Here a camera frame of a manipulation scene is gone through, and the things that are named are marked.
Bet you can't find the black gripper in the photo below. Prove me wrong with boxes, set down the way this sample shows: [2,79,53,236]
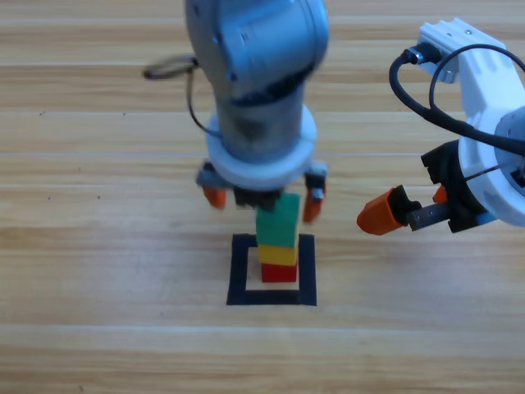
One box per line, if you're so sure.
[356,139,500,236]
[194,161,329,224]

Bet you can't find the thin black right cable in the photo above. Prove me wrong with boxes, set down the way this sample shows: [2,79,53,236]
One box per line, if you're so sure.
[429,43,525,181]

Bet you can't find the green wooden block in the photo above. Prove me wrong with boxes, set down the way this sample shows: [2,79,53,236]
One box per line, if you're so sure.
[255,192,302,249]

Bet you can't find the red wooden block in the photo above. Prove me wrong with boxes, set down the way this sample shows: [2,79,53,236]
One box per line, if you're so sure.
[260,263,297,283]

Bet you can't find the yellow wooden block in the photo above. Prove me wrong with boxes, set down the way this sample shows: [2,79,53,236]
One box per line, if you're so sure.
[257,244,297,266]

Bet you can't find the thick black camera cable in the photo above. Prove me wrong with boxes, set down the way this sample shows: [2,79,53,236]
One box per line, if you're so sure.
[389,46,525,156]

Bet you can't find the black tape square outline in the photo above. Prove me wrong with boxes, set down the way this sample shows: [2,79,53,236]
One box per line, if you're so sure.
[226,232,317,307]

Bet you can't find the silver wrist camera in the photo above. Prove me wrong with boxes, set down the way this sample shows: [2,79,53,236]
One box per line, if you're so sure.
[418,39,460,85]

